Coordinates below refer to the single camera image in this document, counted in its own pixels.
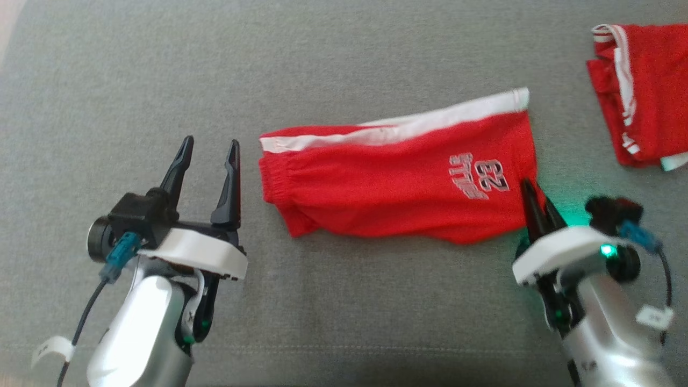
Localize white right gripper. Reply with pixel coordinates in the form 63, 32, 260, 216
512, 178, 625, 286

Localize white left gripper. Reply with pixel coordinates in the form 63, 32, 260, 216
139, 135, 249, 282

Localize red shorts with white stripe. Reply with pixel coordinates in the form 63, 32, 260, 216
258, 88, 539, 245

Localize red basketball jersey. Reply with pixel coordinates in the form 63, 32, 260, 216
586, 24, 688, 173

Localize large grey sofa seat cushion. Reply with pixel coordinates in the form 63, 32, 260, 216
0, 0, 688, 387

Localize right black cable teal plug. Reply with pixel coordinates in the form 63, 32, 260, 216
618, 219, 673, 346

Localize black cable teal plug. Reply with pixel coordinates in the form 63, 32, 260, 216
618, 219, 673, 346
56, 232, 141, 387

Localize left black cable teal plug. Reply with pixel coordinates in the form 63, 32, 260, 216
56, 232, 141, 387

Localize white right cable label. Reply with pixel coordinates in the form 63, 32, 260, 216
636, 304, 675, 330

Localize white cable label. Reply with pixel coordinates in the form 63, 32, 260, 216
636, 304, 675, 330
32, 336, 75, 369

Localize white left cable label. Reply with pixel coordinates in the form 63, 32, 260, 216
32, 336, 75, 369

